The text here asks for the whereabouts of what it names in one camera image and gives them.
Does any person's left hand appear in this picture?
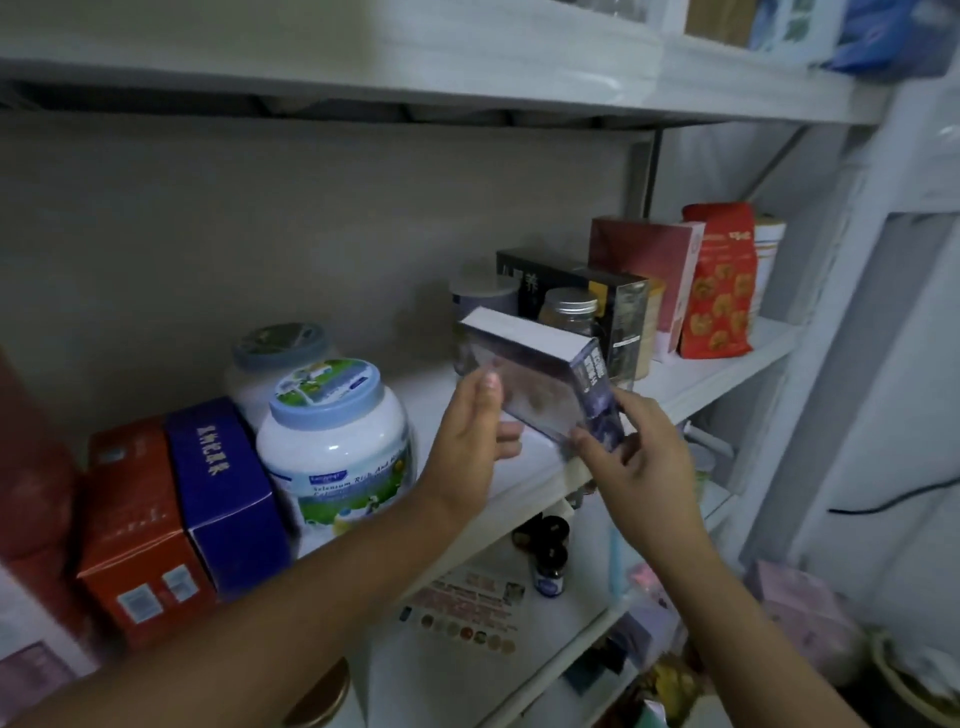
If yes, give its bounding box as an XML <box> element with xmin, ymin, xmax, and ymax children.
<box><xmin>412</xmin><ymin>367</ymin><xmax>527</xmax><ymax>527</ymax></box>

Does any person's right hand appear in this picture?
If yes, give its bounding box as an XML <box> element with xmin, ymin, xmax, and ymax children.
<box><xmin>570</xmin><ymin>387</ymin><xmax>714</xmax><ymax>564</ymax></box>

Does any black box white edge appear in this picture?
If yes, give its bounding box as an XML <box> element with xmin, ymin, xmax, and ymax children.
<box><xmin>457</xmin><ymin>307</ymin><xmax>629</xmax><ymax>449</ymax></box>

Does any white tub green label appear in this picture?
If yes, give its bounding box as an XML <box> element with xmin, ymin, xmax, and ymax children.
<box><xmin>255</xmin><ymin>357</ymin><xmax>414</xmax><ymax>545</ymax></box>

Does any large white green milk tin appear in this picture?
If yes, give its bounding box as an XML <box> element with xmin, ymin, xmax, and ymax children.
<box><xmin>450</xmin><ymin>270</ymin><xmax>522</xmax><ymax>377</ymax></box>

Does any clear bottle silver lid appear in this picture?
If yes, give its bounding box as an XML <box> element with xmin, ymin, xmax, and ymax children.
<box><xmin>537</xmin><ymin>288</ymin><xmax>599</xmax><ymax>339</ymax></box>

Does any black box yellow print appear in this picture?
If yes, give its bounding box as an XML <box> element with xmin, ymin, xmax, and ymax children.
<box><xmin>496</xmin><ymin>249</ymin><xmax>650</xmax><ymax>384</ymax></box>

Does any purple blue long box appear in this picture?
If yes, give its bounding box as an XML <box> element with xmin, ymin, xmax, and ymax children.
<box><xmin>165</xmin><ymin>397</ymin><xmax>294</xmax><ymax>594</ymax></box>

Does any orange red long box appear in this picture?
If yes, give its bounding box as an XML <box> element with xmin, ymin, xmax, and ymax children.
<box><xmin>75</xmin><ymin>417</ymin><xmax>219</xmax><ymax>647</ymax></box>

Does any white metal shelving unit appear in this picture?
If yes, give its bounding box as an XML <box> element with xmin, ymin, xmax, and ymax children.
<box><xmin>0</xmin><ymin>0</ymin><xmax>960</xmax><ymax>728</ymax></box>

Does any person's right forearm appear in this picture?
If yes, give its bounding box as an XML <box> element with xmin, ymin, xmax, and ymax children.
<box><xmin>645</xmin><ymin>532</ymin><xmax>872</xmax><ymax>728</ymax></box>

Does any person's left forearm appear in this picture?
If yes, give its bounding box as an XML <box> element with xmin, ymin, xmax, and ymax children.
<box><xmin>15</xmin><ymin>487</ymin><xmax>459</xmax><ymax>728</ymax></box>

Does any pink cherry blossom box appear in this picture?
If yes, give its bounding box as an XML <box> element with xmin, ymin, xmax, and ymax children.
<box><xmin>588</xmin><ymin>217</ymin><xmax>704</xmax><ymax>359</ymax></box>

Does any white colourful sticker sheet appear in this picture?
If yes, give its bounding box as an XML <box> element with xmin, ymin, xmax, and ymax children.
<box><xmin>397</xmin><ymin>562</ymin><xmax>527</xmax><ymax>662</ymax></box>

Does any pink carton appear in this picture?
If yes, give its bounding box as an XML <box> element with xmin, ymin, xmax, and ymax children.
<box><xmin>750</xmin><ymin>559</ymin><xmax>864</xmax><ymax>684</ymax></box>

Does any red patterned bag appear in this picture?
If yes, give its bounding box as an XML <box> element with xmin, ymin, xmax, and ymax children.
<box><xmin>679</xmin><ymin>202</ymin><xmax>759</xmax><ymax>359</ymax></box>

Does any white tub blue lid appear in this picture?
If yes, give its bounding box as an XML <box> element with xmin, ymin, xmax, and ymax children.
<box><xmin>225</xmin><ymin>321</ymin><xmax>339</xmax><ymax>437</ymax></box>

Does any white striped canister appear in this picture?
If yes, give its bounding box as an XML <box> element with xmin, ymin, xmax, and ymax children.
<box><xmin>750</xmin><ymin>217</ymin><xmax>786</xmax><ymax>320</ymax></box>

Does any waste basket with rubbish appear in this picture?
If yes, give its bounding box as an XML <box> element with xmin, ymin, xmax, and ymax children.
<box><xmin>870</xmin><ymin>630</ymin><xmax>960</xmax><ymax>728</ymax></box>

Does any blue plastic bag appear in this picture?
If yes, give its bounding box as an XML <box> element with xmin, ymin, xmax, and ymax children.
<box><xmin>828</xmin><ymin>0</ymin><xmax>960</xmax><ymax>80</ymax></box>

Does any black wall cable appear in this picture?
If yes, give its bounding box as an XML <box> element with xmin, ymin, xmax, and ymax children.
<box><xmin>828</xmin><ymin>477</ymin><xmax>960</xmax><ymax>516</ymax></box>

